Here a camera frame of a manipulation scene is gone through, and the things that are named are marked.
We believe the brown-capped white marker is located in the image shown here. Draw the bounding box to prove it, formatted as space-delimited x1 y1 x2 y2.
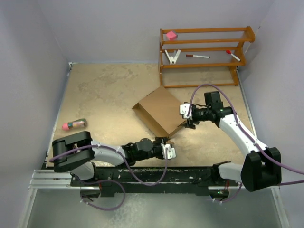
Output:
186 54 210 59

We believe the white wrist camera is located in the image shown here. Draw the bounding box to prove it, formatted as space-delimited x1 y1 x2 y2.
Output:
180 103 192 119
161 143 176 160

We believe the wooden three-tier rack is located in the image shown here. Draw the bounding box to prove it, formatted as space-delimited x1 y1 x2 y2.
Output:
158 26 256 86

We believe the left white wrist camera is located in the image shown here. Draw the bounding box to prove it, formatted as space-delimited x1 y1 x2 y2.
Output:
161 143 176 160

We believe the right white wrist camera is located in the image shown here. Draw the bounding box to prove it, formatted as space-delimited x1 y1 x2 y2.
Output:
180 103 192 119

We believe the pink eraser block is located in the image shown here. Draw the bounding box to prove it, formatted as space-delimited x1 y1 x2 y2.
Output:
166 31 178 41

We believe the red-capped white marker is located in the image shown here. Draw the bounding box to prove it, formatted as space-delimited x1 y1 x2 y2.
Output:
226 50 241 62

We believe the small pink green object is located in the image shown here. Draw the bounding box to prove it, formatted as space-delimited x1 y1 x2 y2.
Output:
62 118 87 131

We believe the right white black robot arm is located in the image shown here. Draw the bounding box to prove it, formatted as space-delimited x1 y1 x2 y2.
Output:
179 91 282 192

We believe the aluminium extrusion frame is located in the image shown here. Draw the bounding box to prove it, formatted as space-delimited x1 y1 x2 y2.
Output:
20 63 289 228

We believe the brown cardboard box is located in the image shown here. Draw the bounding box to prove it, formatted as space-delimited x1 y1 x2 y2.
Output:
132 86 185 138

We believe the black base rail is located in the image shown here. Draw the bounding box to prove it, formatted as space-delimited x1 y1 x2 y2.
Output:
71 167 238 198

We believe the white clamp tool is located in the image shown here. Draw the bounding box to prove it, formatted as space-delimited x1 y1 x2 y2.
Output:
165 49 181 65

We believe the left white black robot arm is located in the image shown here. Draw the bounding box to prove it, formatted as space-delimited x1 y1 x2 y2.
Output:
49 131 176 186

